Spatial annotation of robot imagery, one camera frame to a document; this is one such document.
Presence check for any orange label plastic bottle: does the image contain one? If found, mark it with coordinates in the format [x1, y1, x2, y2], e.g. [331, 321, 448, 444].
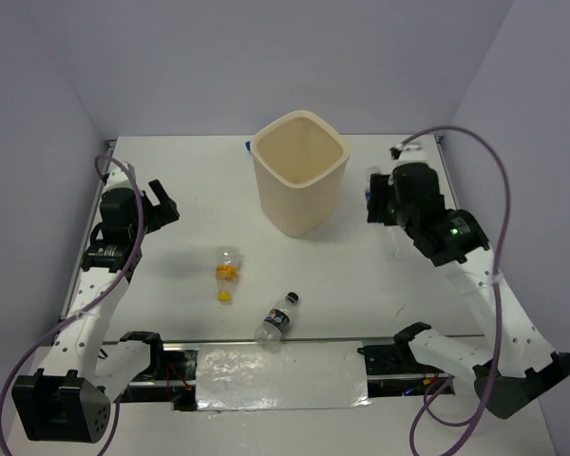
[215, 245, 242, 304]

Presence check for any black cap pepsi bottle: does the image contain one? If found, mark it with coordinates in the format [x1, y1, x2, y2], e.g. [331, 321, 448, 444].
[254, 292, 299, 348]

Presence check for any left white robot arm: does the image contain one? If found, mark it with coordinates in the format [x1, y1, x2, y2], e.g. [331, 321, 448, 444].
[11, 176, 180, 444]

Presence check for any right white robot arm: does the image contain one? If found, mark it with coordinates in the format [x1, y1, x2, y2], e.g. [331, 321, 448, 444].
[366, 161, 570, 419]

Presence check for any beige plastic bin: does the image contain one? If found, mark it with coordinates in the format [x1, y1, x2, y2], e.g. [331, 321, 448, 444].
[249, 110, 351, 238]

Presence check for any silver foil sheet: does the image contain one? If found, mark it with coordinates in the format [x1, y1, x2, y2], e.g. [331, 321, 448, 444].
[196, 342, 371, 411]

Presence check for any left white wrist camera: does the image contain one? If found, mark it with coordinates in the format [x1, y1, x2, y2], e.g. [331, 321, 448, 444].
[102, 162, 136, 193]

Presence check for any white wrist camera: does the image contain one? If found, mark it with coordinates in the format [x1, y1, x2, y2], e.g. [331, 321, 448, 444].
[102, 162, 136, 193]
[389, 142, 428, 167]

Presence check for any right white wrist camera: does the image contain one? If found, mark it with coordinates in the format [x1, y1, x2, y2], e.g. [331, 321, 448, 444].
[389, 142, 428, 167]

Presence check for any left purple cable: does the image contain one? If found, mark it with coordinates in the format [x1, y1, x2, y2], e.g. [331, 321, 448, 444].
[0, 155, 147, 456]

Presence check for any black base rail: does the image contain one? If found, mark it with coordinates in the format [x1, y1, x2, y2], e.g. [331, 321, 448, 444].
[122, 341, 447, 412]

